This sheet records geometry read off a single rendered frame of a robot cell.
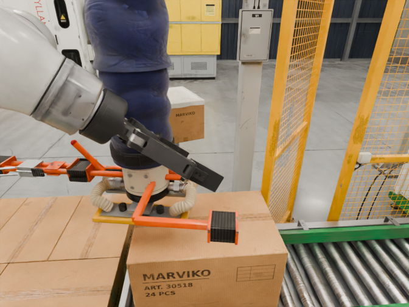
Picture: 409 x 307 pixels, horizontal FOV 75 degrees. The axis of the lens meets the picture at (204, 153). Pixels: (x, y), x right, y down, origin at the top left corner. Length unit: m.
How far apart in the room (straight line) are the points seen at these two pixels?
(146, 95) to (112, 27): 0.19
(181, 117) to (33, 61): 2.22
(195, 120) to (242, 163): 0.73
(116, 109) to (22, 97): 0.11
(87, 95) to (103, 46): 0.45
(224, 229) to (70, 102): 0.52
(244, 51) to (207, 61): 6.45
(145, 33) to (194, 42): 7.34
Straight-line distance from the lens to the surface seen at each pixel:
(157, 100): 0.83
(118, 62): 0.79
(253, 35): 1.81
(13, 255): 1.92
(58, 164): 1.17
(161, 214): 0.99
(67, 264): 1.72
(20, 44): 0.37
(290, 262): 1.63
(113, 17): 0.78
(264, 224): 1.19
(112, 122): 0.38
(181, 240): 1.11
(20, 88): 0.36
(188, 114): 2.55
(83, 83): 0.37
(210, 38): 8.13
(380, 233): 1.92
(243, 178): 2.21
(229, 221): 0.76
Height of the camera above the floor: 1.74
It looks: 28 degrees down
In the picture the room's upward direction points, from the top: straight up
